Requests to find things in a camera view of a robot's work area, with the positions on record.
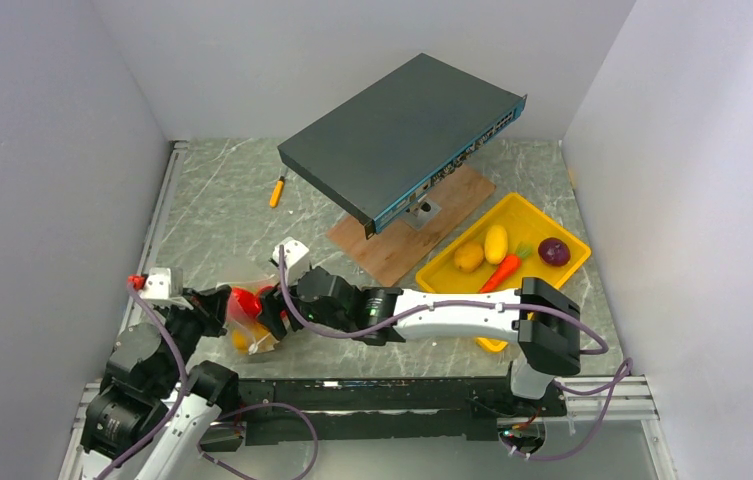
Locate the metal stand post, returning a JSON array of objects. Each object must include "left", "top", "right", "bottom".
[{"left": 399, "top": 196, "right": 441, "bottom": 231}]

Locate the orange carrot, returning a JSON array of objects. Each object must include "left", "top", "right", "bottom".
[{"left": 479, "top": 243, "right": 532, "bottom": 293}]

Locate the clear polka dot zip bag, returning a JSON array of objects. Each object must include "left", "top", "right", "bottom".
[{"left": 216, "top": 257, "right": 278, "bottom": 355}]

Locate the wooden base board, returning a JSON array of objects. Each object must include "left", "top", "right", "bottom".
[{"left": 327, "top": 166, "right": 496, "bottom": 287}]

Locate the red bell pepper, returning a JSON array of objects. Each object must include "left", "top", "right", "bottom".
[{"left": 226, "top": 286, "right": 270, "bottom": 325}]

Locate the tan potato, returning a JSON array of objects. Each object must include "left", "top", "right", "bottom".
[{"left": 453, "top": 242, "right": 485, "bottom": 273}]

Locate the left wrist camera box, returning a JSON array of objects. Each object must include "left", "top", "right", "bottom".
[{"left": 128, "top": 267, "right": 190, "bottom": 308}]

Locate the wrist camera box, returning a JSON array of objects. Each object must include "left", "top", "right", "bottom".
[
  {"left": 128, "top": 267, "right": 190, "bottom": 308},
  {"left": 270, "top": 237, "right": 311, "bottom": 286}
]

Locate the dark network switch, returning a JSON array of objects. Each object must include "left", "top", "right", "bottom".
[{"left": 278, "top": 53, "right": 527, "bottom": 237}]

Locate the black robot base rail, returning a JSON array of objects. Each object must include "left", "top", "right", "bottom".
[{"left": 200, "top": 376, "right": 567, "bottom": 453}]

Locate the purple onion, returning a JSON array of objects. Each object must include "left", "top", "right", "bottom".
[{"left": 537, "top": 237, "right": 571, "bottom": 267}]

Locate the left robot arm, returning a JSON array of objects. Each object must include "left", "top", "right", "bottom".
[{"left": 80, "top": 286, "right": 241, "bottom": 479}]

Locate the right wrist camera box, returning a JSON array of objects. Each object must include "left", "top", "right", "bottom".
[{"left": 270, "top": 237, "right": 311, "bottom": 286}]

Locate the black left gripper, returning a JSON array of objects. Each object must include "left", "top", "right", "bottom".
[{"left": 153, "top": 284, "right": 232, "bottom": 394}]

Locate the yellow bell pepper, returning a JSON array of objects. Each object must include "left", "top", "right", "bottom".
[{"left": 231, "top": 322, "right": 275, "bottom": 355}]

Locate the yellow plastic tray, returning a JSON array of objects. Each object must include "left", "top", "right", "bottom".
[{"left": 414, "top": 192, "right": 593, "bottom": 354}]

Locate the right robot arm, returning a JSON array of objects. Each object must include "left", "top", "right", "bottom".
[{"left": 257, "top": 267, "right": 583, "bottom": 415}]

